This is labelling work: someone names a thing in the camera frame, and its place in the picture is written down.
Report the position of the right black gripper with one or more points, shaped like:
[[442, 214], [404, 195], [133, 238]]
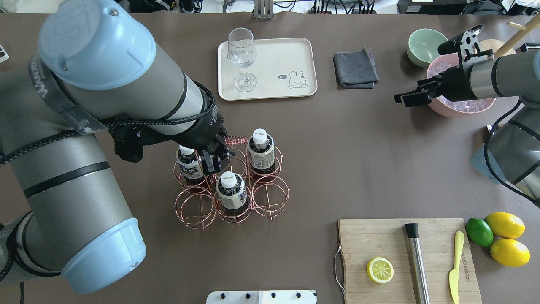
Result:
[[454, 82]]

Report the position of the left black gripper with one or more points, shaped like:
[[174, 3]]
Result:
[[201, 131]]

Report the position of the copper wire bottle basket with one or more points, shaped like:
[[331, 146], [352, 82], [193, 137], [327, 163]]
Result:
[[251, 183]]

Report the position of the tea bottle white cap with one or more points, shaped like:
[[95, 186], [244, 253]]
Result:
[[261, 148]]

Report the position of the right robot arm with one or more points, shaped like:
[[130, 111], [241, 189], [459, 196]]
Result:
[[511, 153]]

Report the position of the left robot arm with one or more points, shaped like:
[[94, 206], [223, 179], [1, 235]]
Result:
[[96, 69]]

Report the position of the pink bowl with ice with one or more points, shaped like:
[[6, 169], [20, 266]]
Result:
[[441, 104]]

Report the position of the green bowl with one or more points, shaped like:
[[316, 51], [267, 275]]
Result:
[[423, 45]]

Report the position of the grey folded cloth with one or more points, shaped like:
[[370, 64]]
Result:
[[356, 70]]

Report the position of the wooden glass holder stand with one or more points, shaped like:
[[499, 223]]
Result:
[[502, 49]]

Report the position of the cream serving tray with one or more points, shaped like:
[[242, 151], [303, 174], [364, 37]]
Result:
[[284, 68]]

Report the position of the clear wine glass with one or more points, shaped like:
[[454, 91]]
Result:
[[242, 52]]

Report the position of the black glass tray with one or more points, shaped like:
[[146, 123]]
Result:
[[529, 47]]

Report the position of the yellow plastic knife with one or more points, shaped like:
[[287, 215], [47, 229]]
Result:
[[453, 275]]

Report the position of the green lime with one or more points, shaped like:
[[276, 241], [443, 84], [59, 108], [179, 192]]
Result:
[[479, 232]]

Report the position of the yellow lemon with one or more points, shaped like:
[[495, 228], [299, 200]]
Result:
[[509, 252], [505, 224]]

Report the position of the wooden cutting board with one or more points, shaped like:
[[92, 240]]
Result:
[[364, 239]]

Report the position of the half lemon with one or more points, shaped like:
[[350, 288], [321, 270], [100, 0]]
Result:
[[380, 270]]

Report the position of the steel muddler black tip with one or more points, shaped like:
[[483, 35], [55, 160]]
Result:
[[413, 235]]

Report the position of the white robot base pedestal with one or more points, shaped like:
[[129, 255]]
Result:
[[263, 297]]

